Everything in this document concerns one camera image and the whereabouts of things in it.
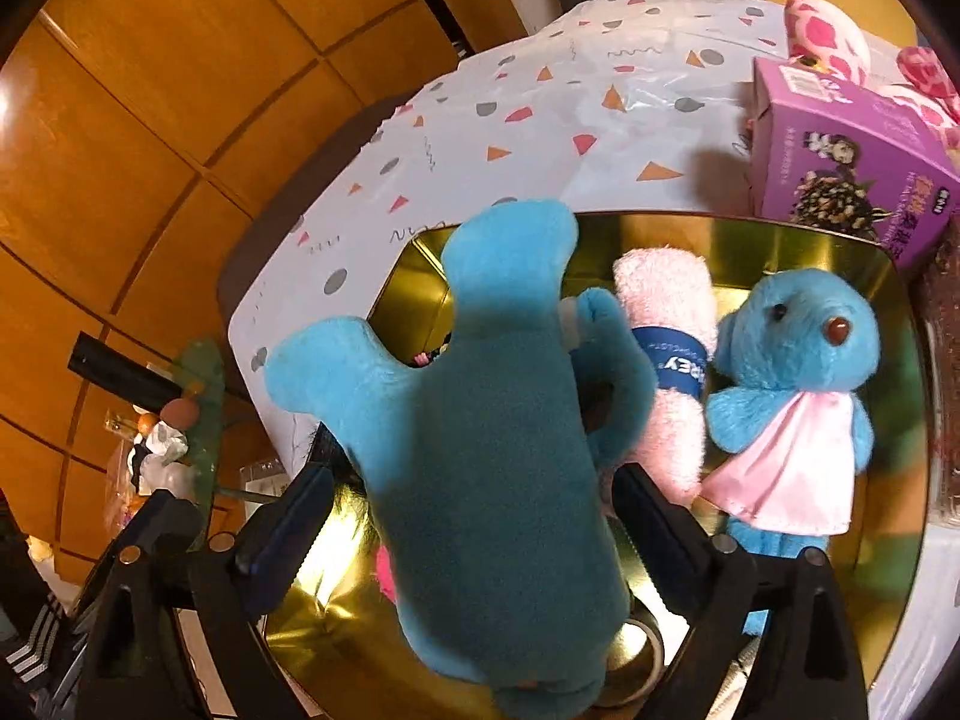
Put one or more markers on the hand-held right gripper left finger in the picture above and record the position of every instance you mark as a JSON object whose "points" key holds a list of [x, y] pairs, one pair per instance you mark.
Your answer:
{"points": [[289, 532]]}

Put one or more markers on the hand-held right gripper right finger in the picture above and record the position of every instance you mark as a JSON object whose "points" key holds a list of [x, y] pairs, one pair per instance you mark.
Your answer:
{"points": [[649, 517]]}

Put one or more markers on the clear tape roll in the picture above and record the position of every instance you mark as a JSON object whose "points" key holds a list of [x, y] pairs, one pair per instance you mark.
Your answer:
{"points": [[649, 679]]}

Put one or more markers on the large blue plush toy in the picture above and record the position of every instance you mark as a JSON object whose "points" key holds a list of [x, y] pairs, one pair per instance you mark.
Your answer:
{"points": [[480, 465]]}

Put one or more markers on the pink towel blue band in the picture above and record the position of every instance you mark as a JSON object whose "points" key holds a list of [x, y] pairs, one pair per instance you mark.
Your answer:
{"points": [[667, 300]]}

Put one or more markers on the blue teddy bear pink dress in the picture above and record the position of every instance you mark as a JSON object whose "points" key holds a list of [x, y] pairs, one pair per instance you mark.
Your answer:
{"points": [[787, 345]]}

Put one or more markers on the gold metal tin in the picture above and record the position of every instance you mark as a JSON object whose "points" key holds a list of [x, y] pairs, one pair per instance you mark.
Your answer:
{"points": [[787, 247]]}

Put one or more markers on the black furry item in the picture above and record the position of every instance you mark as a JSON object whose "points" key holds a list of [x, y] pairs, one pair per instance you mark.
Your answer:
{"points": [[352, 499]]}

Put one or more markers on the glass side table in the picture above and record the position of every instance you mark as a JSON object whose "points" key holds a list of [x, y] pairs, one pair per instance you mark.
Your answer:
{"points": [[202, 382]]}

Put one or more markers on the black striped pants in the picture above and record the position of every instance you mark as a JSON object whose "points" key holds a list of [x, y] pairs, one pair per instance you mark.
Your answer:
{"points": [[30, 652]]}

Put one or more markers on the wooden wardrobe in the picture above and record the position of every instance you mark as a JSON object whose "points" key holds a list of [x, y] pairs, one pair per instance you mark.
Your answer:
{"points": [[150, 165]]}

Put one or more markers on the light blue patterned tablecloth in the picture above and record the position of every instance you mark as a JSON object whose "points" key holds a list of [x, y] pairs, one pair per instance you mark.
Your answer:
{"points": [[562, 90]]}

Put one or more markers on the purple printed carton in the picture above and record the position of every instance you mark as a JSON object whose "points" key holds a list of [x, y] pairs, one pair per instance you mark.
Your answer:
{"points": [[847, 120]]}

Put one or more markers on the pink spotted plush toy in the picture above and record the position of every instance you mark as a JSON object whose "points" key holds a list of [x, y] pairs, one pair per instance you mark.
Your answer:
{"points": [[825, 30]]}

